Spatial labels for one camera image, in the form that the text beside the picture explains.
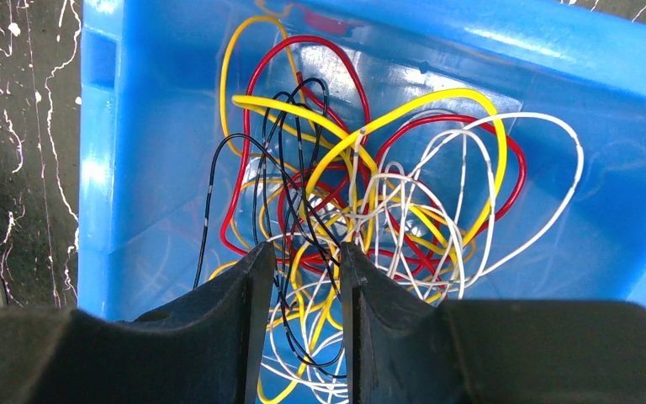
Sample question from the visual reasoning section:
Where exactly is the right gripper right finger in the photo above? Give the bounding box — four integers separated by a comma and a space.
340, 242, 646, 403

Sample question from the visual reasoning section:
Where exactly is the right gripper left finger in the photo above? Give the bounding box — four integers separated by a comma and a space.
0, 242, 275, 403

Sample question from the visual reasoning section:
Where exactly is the blue plastic bin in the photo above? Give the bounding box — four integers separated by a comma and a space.
77, 0, 646, 404

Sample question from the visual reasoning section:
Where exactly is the white wire in bin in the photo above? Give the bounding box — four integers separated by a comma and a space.
256, 111, 585, 404

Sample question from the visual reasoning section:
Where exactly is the red wire in bin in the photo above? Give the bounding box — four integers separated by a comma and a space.
220, 35, 527, 280

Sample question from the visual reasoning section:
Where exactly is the yellow thick wire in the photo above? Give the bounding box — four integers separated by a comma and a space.
231, 88, 509, 404

